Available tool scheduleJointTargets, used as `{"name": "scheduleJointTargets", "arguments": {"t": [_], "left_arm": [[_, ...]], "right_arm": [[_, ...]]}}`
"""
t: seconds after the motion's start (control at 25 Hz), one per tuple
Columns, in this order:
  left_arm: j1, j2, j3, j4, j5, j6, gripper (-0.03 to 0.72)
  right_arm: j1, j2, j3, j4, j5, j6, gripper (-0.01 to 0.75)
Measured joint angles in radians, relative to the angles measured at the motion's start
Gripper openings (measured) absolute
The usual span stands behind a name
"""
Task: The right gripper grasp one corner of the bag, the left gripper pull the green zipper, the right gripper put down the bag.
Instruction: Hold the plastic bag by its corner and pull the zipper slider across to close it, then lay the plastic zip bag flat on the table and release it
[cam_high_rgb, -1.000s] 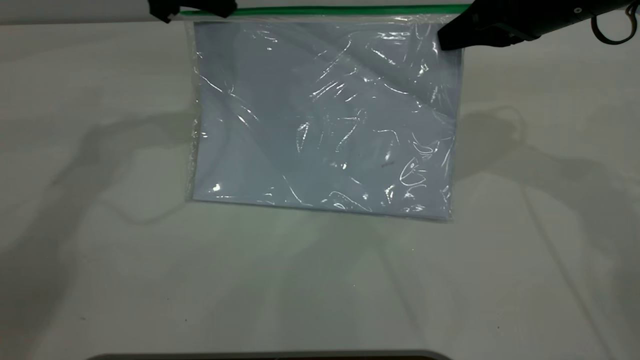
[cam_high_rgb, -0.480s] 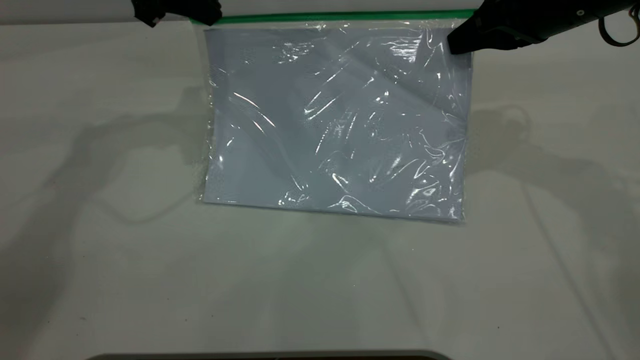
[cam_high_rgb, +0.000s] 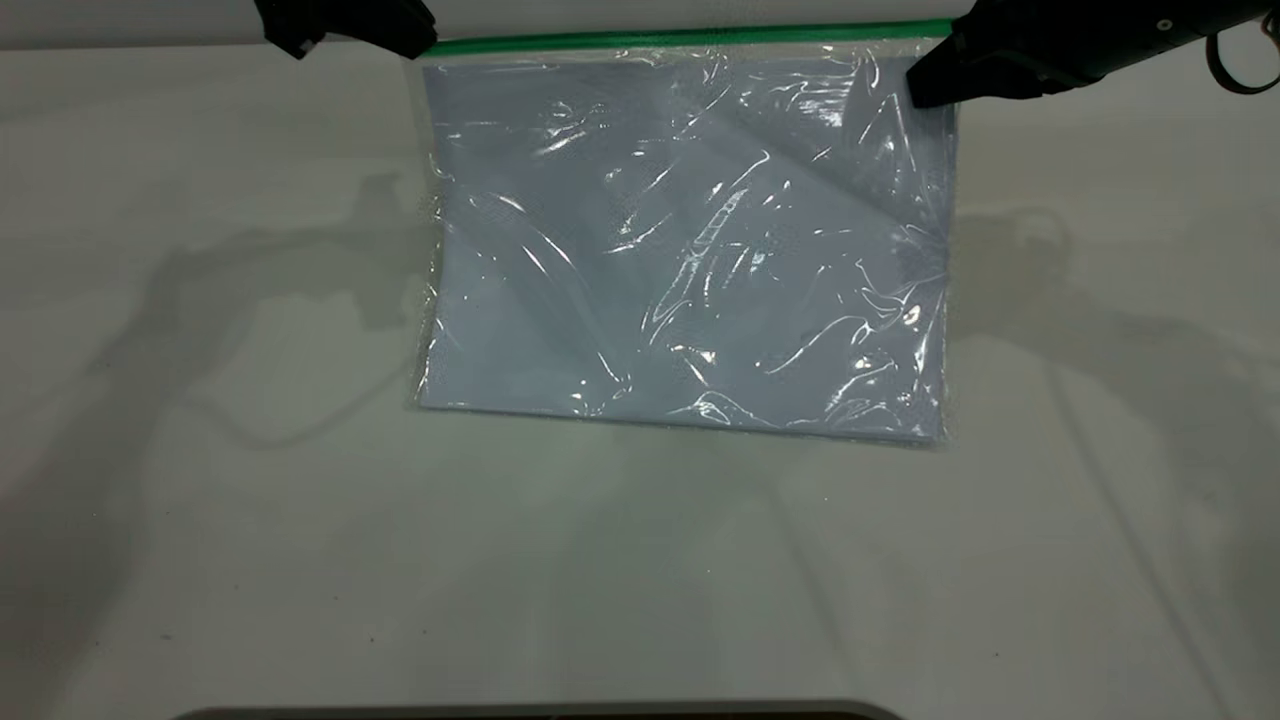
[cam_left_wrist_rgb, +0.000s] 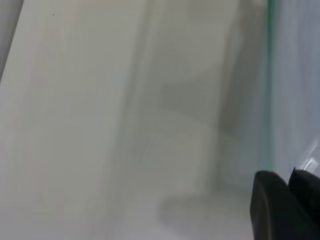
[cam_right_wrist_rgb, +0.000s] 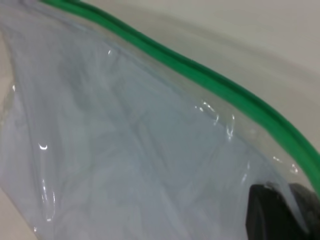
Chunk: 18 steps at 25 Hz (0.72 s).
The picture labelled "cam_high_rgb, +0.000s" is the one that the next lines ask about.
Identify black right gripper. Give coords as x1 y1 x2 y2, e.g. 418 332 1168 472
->
905 0 1280 110

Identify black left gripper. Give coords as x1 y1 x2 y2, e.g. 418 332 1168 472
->
253 0 439 61

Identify clear zip bag green seal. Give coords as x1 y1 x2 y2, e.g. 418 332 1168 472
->
406 19 963 448

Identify white paper stack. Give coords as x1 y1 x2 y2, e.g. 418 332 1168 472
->
418 52 953 443

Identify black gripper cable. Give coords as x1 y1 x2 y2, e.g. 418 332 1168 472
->
1204 16 1280 97

